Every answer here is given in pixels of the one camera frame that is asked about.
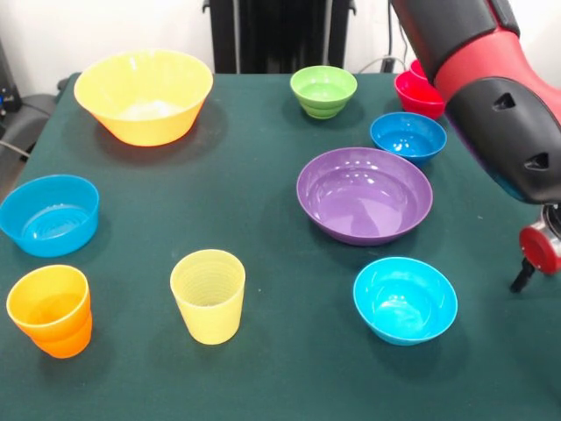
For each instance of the large purple bowl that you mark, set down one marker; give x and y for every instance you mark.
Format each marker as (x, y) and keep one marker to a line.
(364, 206)

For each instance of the dark blue bowl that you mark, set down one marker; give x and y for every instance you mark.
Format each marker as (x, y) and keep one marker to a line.
(407, 136)

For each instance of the red-pink bowl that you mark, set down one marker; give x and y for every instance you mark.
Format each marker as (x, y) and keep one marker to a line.
(416, 98)

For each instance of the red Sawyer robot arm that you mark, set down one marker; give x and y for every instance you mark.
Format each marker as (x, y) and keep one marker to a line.
(482, 109)

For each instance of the grey pedestal foot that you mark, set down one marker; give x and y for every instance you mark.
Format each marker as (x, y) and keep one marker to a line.
(30, 114)

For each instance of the green bowl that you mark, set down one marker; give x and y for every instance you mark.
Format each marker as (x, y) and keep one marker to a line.
(323, 96)

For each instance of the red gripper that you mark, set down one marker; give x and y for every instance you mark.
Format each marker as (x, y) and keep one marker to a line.
(541, 250)

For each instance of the yellow-green cup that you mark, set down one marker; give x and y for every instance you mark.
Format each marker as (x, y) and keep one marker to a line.
(208, 316)

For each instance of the black device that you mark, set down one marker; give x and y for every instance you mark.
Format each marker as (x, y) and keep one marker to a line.
(9, 96)

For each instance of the cyan bowl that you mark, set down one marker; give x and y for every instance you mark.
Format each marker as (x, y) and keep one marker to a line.
(403, 307)

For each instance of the orange cup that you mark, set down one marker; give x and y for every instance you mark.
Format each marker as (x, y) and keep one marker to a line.
(52, 333)

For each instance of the red-pink cup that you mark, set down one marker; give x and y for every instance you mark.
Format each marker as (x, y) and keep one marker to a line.
(417, 70)

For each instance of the large orange bowl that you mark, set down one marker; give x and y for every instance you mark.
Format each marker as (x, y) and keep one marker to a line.
(131, 87)

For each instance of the dark green tablecloth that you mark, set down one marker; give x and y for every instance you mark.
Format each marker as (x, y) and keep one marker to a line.
(263, 386)

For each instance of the blue ribbed bowl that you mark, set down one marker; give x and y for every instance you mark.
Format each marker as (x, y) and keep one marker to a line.
(48, 228)

